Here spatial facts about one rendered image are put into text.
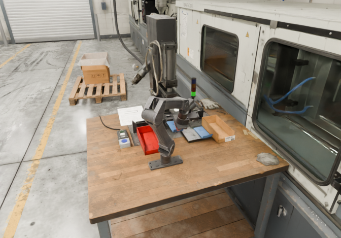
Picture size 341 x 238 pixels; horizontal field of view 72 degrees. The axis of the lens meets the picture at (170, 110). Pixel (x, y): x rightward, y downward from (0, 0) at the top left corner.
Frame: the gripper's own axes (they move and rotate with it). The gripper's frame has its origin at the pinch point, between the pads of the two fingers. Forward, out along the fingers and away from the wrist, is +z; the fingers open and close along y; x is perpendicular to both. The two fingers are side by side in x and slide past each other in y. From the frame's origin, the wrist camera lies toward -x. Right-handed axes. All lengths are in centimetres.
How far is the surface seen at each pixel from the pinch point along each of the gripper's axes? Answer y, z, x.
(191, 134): 0.4, 8.8, -11.5
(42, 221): -2, 114, 107
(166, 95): 22.7, -8.6, 3.0
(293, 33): 8, -64, -55
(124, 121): 32, 27, 30
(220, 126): 4.0, 9.8, -36.1
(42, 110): 212, 213, 144
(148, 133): 11.2, 16.5, 16.1
